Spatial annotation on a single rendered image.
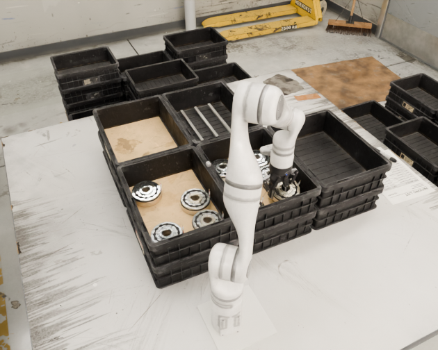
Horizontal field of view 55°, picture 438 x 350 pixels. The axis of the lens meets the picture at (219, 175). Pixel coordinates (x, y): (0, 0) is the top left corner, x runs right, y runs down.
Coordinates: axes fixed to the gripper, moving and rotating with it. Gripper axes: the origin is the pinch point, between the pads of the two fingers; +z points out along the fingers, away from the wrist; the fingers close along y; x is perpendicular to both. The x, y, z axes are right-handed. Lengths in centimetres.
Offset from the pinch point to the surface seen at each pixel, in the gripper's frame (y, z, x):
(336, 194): 18.4, 0.1, -9.0
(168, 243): -42.9, -6.0, -11.0
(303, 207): 5.2, 1.2, -9.0
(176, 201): -32.9, 4.0, 13.2
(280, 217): -3.7, 2.0, -9.2
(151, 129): -29, 5, 59
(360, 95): 173, 92, 150
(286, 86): 55, 19, 85
